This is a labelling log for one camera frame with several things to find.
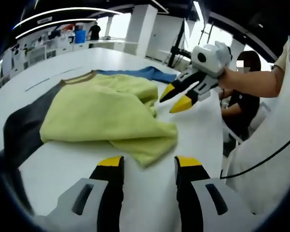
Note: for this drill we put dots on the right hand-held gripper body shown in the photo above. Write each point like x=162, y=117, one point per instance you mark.
x=211, y=61

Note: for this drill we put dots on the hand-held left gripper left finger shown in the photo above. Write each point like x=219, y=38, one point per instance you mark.
x=96, y=193

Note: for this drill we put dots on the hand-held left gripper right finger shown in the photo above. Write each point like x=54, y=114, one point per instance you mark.
x=200, y=198

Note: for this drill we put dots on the yellow grey blue garment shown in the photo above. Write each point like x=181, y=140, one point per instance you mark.
x=99, y=108

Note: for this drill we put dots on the person's right hand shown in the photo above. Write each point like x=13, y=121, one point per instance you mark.
x=224, y=78

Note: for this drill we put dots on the black tripod stand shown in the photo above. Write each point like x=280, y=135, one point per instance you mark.
x=177, y=52

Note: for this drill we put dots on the straight ceiling light strip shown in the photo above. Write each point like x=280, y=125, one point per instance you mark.
x=197, y=10

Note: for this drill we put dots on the white square pillar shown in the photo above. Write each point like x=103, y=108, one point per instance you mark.
x=140, y=29

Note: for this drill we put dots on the person's white printed shirt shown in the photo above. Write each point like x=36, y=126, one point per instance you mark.
x=268, y=145

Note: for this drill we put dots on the blue plastic bin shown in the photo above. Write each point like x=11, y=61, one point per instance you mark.
x=80, y=36

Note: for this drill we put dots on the white shelf cart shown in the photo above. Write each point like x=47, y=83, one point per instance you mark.
x=38, y=55

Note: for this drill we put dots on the curved grey ceiling rail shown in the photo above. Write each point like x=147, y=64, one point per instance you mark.
x=159, y=6

